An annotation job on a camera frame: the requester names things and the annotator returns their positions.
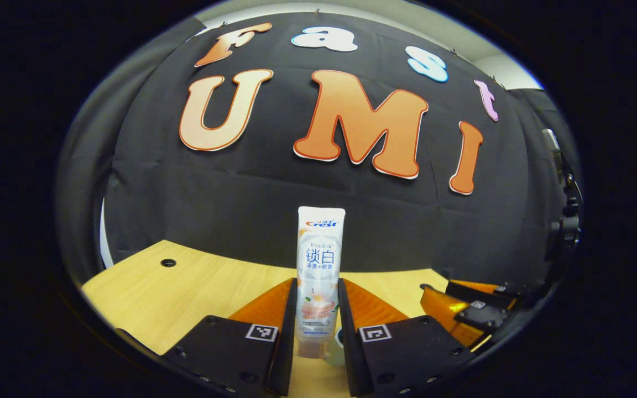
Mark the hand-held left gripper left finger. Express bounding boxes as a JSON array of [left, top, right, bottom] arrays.
[[161, 277, 299, 397]]

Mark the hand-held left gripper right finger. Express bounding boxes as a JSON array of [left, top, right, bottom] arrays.
[[337, 277, 475, 397]]

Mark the pale green cup wooden handle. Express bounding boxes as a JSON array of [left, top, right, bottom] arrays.
[[323, 327, 347, 366]]

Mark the white toothpaste tube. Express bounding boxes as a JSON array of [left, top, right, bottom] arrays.
[[295, 206, 346, 359]]

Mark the light wooden desktop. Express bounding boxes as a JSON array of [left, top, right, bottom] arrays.
[[81, 239, 496, 398]]

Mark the black backdrop cloth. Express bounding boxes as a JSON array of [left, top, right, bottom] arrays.
[[56, 11, 583, 288]]

